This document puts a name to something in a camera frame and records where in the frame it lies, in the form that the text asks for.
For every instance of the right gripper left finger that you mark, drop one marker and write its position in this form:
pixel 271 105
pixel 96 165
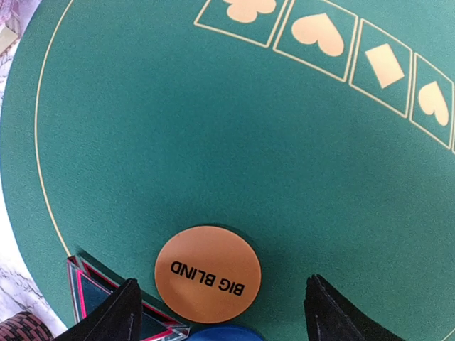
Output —
pixel 119 317

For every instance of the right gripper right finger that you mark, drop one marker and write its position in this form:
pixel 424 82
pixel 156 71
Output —
pixel 331 316

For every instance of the triangular all-in dealer button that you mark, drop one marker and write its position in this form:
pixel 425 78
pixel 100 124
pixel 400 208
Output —
pixel 90 288

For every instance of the orange big blind button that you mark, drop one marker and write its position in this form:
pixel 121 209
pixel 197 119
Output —
pixel 208 274

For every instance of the blue small blind button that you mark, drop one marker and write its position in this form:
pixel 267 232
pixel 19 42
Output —
pixel 225 333

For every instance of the black poker chip stack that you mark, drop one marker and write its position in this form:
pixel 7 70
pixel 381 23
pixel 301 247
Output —
pixel 24 326

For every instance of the round green poker mat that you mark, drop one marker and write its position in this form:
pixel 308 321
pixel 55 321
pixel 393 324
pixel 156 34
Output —
pixel 322 132

